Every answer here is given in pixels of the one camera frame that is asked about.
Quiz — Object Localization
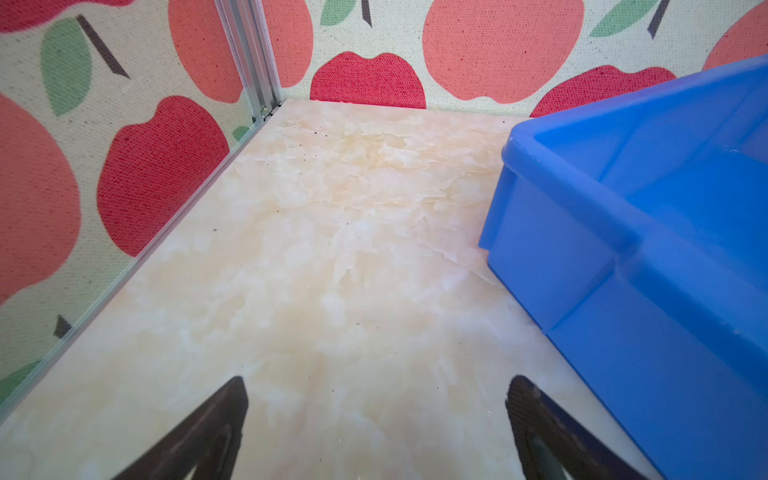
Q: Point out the blue plastic bin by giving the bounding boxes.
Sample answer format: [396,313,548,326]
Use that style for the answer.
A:
[479,56,767,479]

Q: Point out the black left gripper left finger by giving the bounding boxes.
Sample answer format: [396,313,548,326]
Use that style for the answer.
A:
[116,376,249,479]

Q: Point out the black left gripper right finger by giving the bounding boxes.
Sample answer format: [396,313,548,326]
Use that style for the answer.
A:
[505,375,644,480]

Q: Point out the aluminium left corner post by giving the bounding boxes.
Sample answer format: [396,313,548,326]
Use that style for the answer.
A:
[215,0,282,125]

